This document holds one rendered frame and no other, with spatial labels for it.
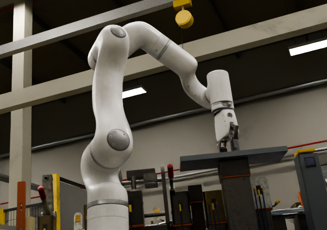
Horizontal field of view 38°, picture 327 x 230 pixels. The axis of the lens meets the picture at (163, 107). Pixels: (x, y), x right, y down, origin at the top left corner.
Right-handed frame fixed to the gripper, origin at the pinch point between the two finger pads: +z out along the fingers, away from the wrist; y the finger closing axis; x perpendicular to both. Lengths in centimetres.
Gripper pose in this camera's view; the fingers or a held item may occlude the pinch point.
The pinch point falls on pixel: (229, 152)
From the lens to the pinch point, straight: 170.7
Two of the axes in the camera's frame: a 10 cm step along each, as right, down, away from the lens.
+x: -9.4, -0.4, -3.3
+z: 1.0, 9.2, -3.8
